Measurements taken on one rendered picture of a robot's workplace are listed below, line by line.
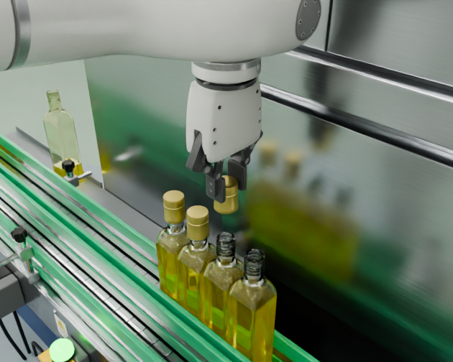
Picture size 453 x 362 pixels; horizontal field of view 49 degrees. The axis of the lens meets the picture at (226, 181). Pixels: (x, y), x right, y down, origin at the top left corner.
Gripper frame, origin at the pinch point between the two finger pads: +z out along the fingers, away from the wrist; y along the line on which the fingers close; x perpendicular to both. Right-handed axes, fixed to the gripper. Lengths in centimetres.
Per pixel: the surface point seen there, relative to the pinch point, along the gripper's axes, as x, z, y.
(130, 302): -19.2, 33.3, 6.6
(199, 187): -22.0, 18.5, -14.6
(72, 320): -26.3, 36.7, 15.5
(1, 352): -57, 66, 23
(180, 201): -10.0, 8.4, 0.2
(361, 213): 14.9, 4.2, -11.8
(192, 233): -5.4, 11.2, 2.1
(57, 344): -25, 39, 20
